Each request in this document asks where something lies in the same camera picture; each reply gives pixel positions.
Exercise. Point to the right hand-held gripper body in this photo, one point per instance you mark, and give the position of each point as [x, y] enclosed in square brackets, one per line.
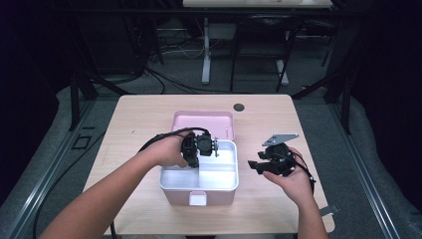
[280, 161]

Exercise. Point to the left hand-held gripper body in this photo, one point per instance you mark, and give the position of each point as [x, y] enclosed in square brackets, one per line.
[204, 144]

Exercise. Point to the pink storage box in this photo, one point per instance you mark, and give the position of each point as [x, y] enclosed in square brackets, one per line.
[205, 121]

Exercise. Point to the white divided tray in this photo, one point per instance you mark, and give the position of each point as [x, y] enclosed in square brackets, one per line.
[215, 174]

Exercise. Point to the person's left hand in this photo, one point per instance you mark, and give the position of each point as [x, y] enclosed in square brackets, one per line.
[167, 152]

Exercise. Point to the person's right hand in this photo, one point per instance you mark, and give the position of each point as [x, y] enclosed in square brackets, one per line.
[297, 186]

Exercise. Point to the black metal stand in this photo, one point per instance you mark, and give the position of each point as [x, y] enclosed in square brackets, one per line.
[346, 99]
[74, 99]

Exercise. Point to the white background desk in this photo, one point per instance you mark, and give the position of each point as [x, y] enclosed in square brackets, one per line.
[206, 49]

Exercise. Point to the black chair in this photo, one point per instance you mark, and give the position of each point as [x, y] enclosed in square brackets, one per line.
[262, 49]

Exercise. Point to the grey metal table bracket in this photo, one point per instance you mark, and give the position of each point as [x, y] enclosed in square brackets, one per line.
[331, 209]

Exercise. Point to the aluminium floor rail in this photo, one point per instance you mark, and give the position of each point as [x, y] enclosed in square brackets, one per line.
[368, 179]
[46, 172]

